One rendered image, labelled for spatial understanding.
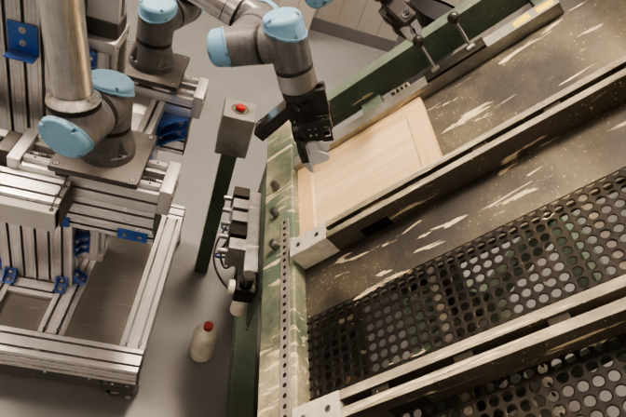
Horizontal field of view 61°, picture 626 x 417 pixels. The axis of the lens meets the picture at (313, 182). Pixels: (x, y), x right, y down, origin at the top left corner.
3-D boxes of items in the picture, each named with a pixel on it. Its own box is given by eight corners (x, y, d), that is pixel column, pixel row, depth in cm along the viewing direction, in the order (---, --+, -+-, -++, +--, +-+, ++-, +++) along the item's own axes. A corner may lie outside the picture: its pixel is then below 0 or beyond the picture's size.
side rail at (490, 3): (307, 134, 212) (291, 116, 206) (578, -40, 171) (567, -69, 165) (308, 143, 207) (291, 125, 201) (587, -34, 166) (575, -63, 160)
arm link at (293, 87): (274, 81, 100) (277, 60, 106) (279, 101, 103) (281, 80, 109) (313, 74, 99) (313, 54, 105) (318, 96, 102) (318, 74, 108)
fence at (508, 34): (300, 165, 190) (293, 157, 188) (557, 5, 154) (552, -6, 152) (301, 173, 186) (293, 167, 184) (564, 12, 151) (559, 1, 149)
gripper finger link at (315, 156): (333, 177, 115) (326, 142, 110) (306, 181, 116) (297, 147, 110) (333, 168, 118) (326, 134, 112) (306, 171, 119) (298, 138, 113)
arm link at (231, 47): (231, 53, 111) (280, 49, 108) (210, 75, 102) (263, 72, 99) (221, 16, 107) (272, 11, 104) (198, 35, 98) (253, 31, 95)
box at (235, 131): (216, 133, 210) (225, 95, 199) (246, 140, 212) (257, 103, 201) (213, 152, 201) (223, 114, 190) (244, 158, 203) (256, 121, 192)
